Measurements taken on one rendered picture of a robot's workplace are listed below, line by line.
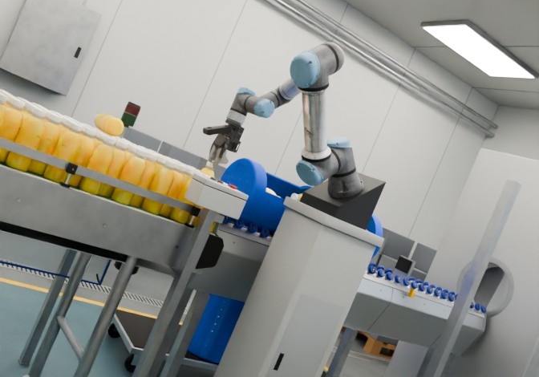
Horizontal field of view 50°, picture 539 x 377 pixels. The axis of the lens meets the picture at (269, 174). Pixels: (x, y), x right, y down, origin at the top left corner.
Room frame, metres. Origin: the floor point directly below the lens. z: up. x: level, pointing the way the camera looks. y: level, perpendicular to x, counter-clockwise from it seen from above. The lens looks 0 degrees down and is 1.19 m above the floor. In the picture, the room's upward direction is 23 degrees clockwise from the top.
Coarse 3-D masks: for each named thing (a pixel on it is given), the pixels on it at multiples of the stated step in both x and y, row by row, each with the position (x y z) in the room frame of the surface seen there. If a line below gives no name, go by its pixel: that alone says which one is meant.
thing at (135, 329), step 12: (120, 312) 3.29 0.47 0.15; (120, 324) 3.11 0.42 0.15; (132, 324) 3.18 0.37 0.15; (144, 324) 3.26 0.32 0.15; (132, 336) 3.00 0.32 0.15; (144, 336) 3.08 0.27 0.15; (132, 348) 2.86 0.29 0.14; (168, 348) 3.05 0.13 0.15; (132, 360) 2.92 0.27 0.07; (192, 360) 3.04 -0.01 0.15; (204, 360) 3.10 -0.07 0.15; (324, 372) 3.81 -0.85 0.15
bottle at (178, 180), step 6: (174, 168) 2.20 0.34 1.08; (174, 174) 2.19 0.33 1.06; (180, 174) 2.20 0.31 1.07; (174, 180) 2.18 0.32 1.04; (180, 180) 2.20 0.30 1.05; (174, 186) 2.18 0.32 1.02; (180, 186) 2.20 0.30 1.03; (168, 192) 2.18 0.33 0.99; (174, 192) 2.19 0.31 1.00; (174, 198) 2.20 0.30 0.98; (162, 210) 2.18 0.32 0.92; (168, 210) 2.20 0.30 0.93; (168, 216) 2.22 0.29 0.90
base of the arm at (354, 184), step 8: (336, 176) 2.33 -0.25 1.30; (344, 176) 2.32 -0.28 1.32; (352, 176) 2.33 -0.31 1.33; (328, 184) 2.39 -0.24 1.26; (336, 184) 2.34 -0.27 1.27; (344, 184) 2.33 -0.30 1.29; (352, 184) 2.33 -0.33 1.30; (360, 184) 2.35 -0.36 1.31; (328, 192) 2.39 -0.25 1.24; (336, 192) 2.34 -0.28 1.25; (344, 192) 2.33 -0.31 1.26; (352, 192) 2.33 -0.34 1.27
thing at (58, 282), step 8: (56, 280) 2.54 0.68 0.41; (64, 280) 2.56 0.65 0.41; (56, 288) 2.55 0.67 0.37; (48, 296) 2.55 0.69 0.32; (56, 296) 2.56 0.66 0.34; (48, 304) 2.54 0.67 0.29; (40, 312) 2.56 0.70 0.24; (48, 312) 2.55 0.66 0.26; (40, 320) 2.54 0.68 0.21; (32, 328) 2.57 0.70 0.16; (40, 328) 2.55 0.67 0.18; (32, 336) 2.54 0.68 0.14; (40, 336) 2.56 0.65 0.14; (32, 344) 2.55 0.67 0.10; (24, 352) 2.55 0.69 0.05; (32, 352) 2.56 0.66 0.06; (24, 360) 2.55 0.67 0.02
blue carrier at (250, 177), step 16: (240, 160) 2.56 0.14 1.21; (224, 176) 2.62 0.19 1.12; (240, 176) 2.52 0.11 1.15; (256, 176) 2.44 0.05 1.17; (272, 176) 2.72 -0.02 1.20; (256, 192) 2.43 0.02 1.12; (288, 192) 2.84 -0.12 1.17; (256, 208) 2.45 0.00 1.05; (272, 208) 2.49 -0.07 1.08; (256, 224) 2.53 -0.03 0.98; (272, 224) 2.54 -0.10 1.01; (368, 224) 3.03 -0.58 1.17
